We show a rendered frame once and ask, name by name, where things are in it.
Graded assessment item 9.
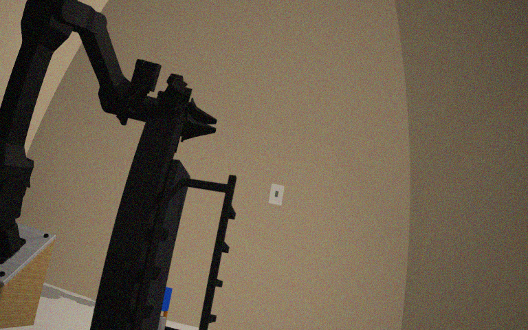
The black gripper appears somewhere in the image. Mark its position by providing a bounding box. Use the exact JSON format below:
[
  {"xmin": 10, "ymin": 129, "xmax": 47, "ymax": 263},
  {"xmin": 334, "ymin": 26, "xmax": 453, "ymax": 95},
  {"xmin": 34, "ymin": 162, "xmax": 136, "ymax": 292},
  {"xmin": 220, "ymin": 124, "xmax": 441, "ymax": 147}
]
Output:
[{"xmin": 146, "ymin": 88, "xmax": 217, "ymax": 142}]

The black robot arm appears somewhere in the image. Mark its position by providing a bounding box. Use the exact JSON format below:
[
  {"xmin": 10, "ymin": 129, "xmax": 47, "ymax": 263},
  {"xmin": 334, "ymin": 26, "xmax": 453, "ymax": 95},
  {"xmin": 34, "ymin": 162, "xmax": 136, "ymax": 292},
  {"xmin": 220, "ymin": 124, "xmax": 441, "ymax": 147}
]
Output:
[{"xmin": 0, "ymin": 0, "xmax": 188, "ymax": 264}]

